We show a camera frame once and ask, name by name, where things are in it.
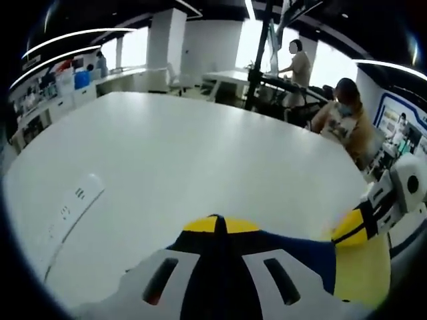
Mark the black monitor stand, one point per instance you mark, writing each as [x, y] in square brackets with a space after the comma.
[258, 60]

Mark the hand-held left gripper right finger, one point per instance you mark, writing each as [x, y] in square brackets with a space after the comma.
[300, 300]

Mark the white office chair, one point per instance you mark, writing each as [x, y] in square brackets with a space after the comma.
[178, 80]

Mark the long ceiling light strip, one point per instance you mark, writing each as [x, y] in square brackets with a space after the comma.
[50, 61]
[80, 34]

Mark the blue water barrel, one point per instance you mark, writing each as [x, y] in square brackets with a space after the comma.
[82, 80]

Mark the black and yellow-green garment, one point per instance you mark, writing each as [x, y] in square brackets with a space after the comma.
[300, 246]

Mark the white power strip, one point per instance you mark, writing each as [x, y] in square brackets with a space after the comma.
[78, 196]

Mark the black desk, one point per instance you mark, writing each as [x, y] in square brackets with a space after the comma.
[293, 90]

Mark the white desk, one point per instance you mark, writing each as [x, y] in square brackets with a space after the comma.
[230, 76]

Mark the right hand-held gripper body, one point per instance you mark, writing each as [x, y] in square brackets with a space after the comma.
[412, 183]

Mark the blue-framed wall poster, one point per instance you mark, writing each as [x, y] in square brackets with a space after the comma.
[390, 116]

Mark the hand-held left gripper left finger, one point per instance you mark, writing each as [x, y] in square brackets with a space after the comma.
[160, 283]

